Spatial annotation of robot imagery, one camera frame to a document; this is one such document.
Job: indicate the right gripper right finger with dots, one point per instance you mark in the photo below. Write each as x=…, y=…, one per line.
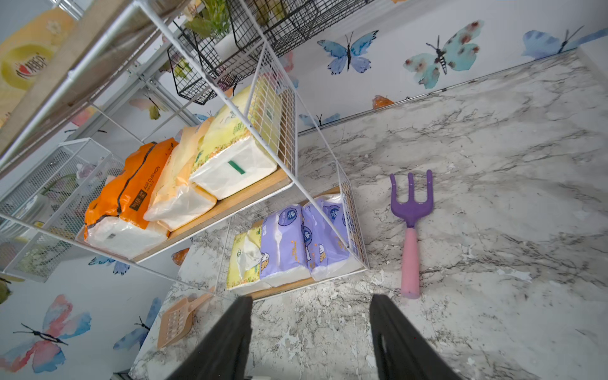
x=401, y=352

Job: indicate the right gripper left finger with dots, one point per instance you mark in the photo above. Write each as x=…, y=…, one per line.
x=224, y=351

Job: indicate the pale orange tissue pack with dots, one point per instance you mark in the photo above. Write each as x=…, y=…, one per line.
x=176, y=201

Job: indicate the bright orange tissue pack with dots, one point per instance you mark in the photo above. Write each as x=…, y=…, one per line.
x=114, y=222

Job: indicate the yellow-green tissue pack top shelf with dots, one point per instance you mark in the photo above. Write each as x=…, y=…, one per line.
x=26, y=53

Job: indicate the yellow tissue pack bottom shelf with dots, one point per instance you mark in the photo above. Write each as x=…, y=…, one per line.
x=244, y=273

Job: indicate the purple tissue pack left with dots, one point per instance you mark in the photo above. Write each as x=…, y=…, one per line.
x=284, y=259

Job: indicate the purple tissue pack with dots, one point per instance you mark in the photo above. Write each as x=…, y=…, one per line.
x=327, y=255
x=284, y=259

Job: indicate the purple tissue pack right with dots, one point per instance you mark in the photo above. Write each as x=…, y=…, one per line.
x=327, y=255

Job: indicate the green-white tissue pack middle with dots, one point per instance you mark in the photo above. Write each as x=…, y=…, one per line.
x=229, y=157

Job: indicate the pink plastic scoop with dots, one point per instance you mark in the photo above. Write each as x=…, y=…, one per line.
x=177, y=322

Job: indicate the purple and pink garden fork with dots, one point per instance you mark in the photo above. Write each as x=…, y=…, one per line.
x=411, y=212

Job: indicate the artificial flower bouquet in pot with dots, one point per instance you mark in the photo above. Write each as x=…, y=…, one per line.
x=227, y=25

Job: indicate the white wire wall basket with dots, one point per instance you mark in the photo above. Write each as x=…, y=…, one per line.
x=43, y=215

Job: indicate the black wire wall basket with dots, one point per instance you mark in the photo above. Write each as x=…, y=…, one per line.
x=291, y=23

